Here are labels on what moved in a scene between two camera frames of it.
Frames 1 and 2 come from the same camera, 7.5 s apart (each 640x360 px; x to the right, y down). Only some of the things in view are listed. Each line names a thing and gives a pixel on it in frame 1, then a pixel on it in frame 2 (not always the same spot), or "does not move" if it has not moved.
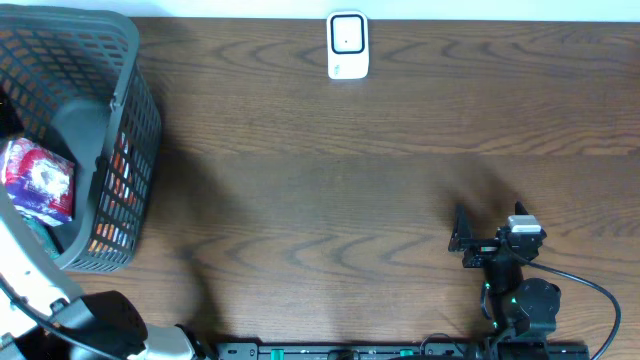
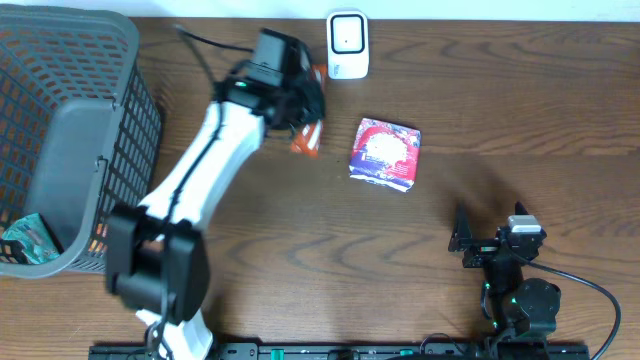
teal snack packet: [44, 235] does not move
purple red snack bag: [39, 182] -> [386, 154]
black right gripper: [482, 249] does not move
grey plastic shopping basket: [72, 82] does not move
